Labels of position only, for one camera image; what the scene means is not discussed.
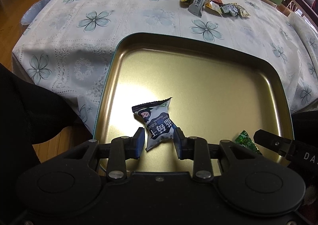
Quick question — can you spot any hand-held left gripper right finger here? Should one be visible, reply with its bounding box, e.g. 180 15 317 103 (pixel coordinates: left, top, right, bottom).
174 127 260 182

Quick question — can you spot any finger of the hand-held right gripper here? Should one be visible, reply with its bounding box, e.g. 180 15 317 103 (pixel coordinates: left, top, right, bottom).
253 129 295 165

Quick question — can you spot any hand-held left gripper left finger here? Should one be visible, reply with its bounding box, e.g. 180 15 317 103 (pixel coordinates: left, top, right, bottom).
58 127 146 182

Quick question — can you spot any blue white snack packet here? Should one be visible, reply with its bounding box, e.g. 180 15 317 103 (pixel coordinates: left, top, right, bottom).
132 98 178 152

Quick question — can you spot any dark green snack packet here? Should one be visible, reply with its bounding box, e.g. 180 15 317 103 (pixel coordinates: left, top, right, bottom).
234 130 262 156

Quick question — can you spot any gold metal tin tray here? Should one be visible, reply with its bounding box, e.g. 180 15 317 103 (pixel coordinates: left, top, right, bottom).
93 33 295 173

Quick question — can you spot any person's dark clothing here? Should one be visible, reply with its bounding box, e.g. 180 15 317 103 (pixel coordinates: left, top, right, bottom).
0 62 86 225

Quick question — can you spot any long grey snack packet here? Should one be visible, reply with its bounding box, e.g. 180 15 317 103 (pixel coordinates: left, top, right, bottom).
187 0 212 17

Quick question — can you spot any grey-blue chair cushion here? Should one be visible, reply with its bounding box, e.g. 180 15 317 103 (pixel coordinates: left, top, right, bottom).
21 0 56 25

